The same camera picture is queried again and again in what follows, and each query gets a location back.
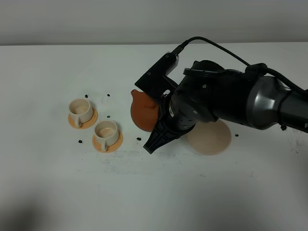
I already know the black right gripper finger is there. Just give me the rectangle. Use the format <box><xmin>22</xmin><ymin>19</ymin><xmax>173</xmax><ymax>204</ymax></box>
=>
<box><xmin>143</xmin><ymin>119</ymin><xmax>193</xmax><ymax>154</ymax></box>

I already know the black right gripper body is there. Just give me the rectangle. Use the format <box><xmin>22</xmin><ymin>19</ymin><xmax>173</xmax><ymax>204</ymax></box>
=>
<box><xmin>157</xmin><ymin>61</ymin><xmax>231</xmax><ymax>127</ymax></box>

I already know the brown clay teapot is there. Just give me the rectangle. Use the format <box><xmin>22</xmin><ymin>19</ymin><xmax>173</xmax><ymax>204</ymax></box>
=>
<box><xmin>130</xmin><ymin>89</ymin><xmax>159</xmax><ymax>132</ymax></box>

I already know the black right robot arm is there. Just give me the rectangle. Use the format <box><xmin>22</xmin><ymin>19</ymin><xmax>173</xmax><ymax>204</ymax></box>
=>
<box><xmin>139</xmin><ymin>61</ymin><xmax>308</xmax><ymax>153</ymax></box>

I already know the beige teapot coaster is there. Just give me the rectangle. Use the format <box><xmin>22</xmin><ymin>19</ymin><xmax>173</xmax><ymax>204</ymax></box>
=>
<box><xmin>186</xmin><ymin>120</ymin><xmax>231</xmax><ymax>155</ymax></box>

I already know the white teacup near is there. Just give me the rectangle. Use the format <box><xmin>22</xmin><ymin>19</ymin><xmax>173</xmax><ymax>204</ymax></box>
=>
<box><xmin>94</xmin><ymin>120</ymin><xmax>119</xmax><ymax>152</ymax></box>

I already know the white teacup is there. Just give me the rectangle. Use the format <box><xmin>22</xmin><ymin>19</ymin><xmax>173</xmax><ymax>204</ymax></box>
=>
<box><xmin>69</xmin><ymin>98</ymin><xmax>93</xmax><ymax>128</ymax></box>
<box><xmin>94</xmin><ymin>120</ymin><xmax>119</xmax><ymax>152</ymax></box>

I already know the orange saucer near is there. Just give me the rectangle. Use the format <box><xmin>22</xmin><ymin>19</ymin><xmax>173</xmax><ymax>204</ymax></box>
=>
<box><xmin>92</xmin><ymin>131</ymin><xmax>123</xmax><ymax>153</ymax></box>

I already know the orange saucer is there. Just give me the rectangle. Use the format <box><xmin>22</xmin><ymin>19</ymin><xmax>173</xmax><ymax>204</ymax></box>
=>
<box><xmin>92</xmin><ymin>131</ymin><xmax>123</xmax><ymax>153</ymax></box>
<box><xmin>68</xmin><ymin>108</ymin><xmax>98</xmax><ymax>129</ymax></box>

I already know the orange saucer far left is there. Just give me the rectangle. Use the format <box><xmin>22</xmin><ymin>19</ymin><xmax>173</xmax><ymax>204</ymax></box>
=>
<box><xmin>68</xmin><ymin>108</ymin><xmax>98</xmax><ymax>129</ymax></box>

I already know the white teacup far left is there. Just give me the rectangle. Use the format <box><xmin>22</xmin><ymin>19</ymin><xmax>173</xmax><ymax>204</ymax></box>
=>
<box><xmin>69</xmin><ymin>98</ymin><xmax>93</xmax><ymax>128</ymax></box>

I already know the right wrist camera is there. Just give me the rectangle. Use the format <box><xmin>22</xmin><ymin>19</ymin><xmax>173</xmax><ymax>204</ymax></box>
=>
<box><xmin>135</xmin><ymin>52</ymin><xmax>178</xmax><ymax>105</ymax></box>

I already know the black right camera cable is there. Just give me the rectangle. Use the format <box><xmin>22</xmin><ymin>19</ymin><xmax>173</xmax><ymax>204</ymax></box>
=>
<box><xmin>171</xmin><ymin>36</ymin><xmax>308</xmax><ymax>92</ymax></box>

